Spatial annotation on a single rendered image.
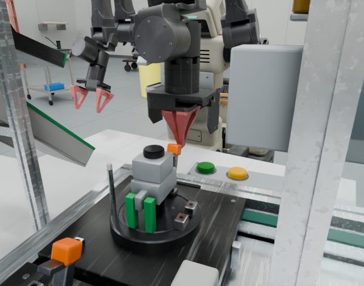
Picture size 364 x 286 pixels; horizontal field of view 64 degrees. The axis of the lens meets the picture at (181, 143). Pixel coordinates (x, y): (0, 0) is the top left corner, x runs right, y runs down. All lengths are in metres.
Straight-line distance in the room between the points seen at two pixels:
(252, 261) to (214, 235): 0.08
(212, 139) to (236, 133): 0.95
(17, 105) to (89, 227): 0.21
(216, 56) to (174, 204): 0.70
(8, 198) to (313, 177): 0.75
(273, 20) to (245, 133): 10.20
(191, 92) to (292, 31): 9.86
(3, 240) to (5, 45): 0.39
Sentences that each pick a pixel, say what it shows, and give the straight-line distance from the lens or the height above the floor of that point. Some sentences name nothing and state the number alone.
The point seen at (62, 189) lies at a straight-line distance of 0.82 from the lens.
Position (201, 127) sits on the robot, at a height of 0.88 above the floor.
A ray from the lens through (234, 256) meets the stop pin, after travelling 0.45.
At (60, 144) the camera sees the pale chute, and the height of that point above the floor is 1.05.
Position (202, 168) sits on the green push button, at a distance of 0.62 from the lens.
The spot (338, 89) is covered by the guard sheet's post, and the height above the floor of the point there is 1.22.
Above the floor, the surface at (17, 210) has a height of 0.86.
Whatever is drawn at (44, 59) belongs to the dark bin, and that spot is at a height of 1.20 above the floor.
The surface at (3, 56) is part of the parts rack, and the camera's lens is 0.46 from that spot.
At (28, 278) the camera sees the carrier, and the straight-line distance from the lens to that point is 0.43.
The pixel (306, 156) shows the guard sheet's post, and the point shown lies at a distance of 0.18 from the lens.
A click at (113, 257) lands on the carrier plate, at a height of 0.97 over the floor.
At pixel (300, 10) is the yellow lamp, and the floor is 1.26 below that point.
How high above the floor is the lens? 1.25
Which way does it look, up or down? 22 degrees down
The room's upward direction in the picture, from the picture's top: straight up
